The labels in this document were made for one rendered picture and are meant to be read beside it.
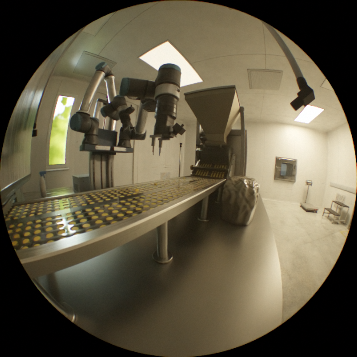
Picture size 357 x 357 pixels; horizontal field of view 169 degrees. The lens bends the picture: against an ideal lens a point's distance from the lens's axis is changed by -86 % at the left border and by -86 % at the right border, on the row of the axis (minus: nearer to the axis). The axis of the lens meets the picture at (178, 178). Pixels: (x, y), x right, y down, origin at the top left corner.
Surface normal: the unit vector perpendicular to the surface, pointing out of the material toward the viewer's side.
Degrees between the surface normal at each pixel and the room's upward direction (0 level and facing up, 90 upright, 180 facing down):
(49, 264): 90
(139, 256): 0
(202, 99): 118
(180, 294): 0
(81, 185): 90
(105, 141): 90
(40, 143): 90
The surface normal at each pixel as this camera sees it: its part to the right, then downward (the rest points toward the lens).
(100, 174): 0.90, 0.11
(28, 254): 0.05, -0.99
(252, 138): -0.54, 0.09
